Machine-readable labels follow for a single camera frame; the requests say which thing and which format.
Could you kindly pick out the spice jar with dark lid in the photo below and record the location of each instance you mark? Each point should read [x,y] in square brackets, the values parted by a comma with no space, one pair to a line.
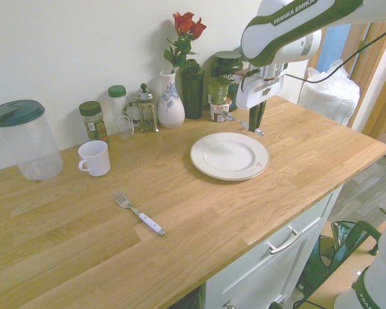
[94,124]

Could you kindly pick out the white kitchen cabinet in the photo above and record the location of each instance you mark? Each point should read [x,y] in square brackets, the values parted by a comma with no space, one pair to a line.
[260,277]

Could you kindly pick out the green metal clamp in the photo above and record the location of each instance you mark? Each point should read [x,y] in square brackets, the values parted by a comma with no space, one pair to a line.
[357,230]

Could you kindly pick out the green paper cup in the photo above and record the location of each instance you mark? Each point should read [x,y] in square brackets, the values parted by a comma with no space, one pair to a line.
[218,91]

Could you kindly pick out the clear jug with teal lid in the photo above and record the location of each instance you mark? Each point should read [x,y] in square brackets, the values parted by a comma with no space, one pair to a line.
[28,141]

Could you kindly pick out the wooden door frame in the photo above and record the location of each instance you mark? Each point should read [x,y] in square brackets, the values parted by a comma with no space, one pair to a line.
[378,106]

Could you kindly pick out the large dark protein powder tub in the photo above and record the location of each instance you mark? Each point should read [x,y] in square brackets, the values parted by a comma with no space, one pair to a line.
[226,66]

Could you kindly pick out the clear bottle with green lid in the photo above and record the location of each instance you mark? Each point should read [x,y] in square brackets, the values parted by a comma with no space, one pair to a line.
[118,101]

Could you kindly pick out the small jar with white lid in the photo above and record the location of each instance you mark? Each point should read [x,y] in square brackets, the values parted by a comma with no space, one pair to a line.
[219,112]

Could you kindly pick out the metal cabinet knob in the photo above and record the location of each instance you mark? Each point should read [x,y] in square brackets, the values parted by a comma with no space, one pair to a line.
[228,304]

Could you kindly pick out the white vase with blue flowers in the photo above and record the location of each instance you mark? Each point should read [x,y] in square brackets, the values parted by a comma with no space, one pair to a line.
[170,106]

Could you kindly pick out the white plate with gold rim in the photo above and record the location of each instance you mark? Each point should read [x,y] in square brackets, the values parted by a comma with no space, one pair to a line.
[228,157]

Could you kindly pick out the small clear plastic cup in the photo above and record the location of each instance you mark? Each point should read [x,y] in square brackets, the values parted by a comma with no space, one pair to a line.
[125,128]

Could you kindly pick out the clear plastic wrapped bundle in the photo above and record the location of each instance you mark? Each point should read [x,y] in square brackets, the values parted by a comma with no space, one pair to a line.
[331,96]

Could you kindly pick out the white ceramic mug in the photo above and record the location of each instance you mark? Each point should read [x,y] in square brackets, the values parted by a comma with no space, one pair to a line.
[97,161]

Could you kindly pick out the glass and metal French press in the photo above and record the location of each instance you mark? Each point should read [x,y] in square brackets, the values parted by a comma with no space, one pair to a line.
[146,111]

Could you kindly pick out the red roses with green leaves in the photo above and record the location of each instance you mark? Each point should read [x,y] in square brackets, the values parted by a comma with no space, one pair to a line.
[186,25]

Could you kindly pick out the dark green shaker bottle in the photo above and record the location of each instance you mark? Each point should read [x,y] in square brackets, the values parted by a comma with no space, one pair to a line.
[192,93]

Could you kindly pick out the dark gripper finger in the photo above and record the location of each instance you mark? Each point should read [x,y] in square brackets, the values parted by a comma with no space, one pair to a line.
[262,111]
[252,119]

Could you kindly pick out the green shopping bag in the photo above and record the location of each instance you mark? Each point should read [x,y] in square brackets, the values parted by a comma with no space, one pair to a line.
[318,264]

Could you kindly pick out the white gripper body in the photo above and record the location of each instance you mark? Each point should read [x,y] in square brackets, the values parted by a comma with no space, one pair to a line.
[254,93]

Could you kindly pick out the white Franka Emika robot arm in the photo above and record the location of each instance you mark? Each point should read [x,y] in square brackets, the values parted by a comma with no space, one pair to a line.
[260,37]

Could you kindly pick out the black bin bag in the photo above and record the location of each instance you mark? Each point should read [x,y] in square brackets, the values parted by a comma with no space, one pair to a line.
[191,301]

